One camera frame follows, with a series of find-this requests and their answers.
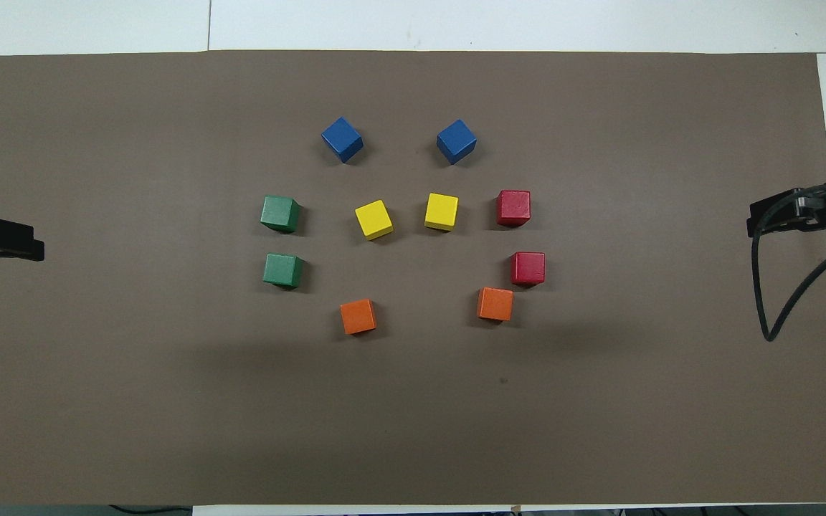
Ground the yellow wooden cube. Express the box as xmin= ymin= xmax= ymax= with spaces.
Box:
xmin=424 ymin=193 xmax=460 ymax=231
xmin=354 ymin=199 xmax=394 ymax=241

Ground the green wooden cube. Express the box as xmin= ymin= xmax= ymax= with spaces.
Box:
xmin=260 ymin=195 xmax=302 ymax=234
xmin=263 ymin=253 xmax=304 ymax=289

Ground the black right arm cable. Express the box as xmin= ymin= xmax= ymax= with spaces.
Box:
xmin=751 ymin=183 xmax=826 ymax=342

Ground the blue wooden cube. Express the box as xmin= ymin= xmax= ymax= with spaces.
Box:
xmin=436 ymin=119 xmax=478 ymax=166
xmin=321 ymin=117 xmax=364 ymax=163

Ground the brown paper table mat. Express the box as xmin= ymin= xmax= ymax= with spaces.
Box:
xmin=0 ymin=50 xmax=826 ymax=506

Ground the orange wooden cube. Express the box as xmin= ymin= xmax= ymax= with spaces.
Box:
xmin=340 ymin=298 xmax=377 ymax=335
xmin=478 ymin=287 xmax=514 ymax=322

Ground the red wooden cube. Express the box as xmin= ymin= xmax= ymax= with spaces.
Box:
xmin=496 ymin=189 xmax=532 ymax=227
xmin=511 ymin=252 xmax=546 ymax=287

